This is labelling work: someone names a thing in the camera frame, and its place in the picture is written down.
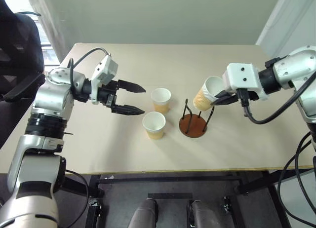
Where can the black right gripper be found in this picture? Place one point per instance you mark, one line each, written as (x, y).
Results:
(253, 95)

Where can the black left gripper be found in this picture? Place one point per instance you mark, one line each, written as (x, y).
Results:
(108, 94)

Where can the ribbed tan paper cup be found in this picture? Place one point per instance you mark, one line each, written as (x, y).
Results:
(153, 122)
(161, 96)
(202, 98)

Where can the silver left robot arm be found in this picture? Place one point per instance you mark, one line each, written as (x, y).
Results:
(49, 97)

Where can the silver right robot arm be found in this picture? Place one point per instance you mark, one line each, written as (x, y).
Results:
(296, 65)

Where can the white sheer curtain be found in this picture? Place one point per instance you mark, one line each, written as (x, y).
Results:
(286, 18)
(49, 20)

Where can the black tape strip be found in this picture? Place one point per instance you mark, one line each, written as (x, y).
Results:
(170, 195)

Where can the dark grey rounded shape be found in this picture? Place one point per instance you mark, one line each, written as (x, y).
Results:
(209, 214)
(144, 213)

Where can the black office chair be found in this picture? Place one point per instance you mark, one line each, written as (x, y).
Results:
(17, 52)

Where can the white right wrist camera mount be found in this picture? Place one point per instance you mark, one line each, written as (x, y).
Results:
(243, 77)

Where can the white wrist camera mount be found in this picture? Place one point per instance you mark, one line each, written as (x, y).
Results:
(243, 77)
(106, 70)

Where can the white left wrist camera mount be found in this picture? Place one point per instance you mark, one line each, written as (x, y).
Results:
(106, 70)

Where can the black metal table frame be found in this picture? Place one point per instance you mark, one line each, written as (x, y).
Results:
(172, 179)

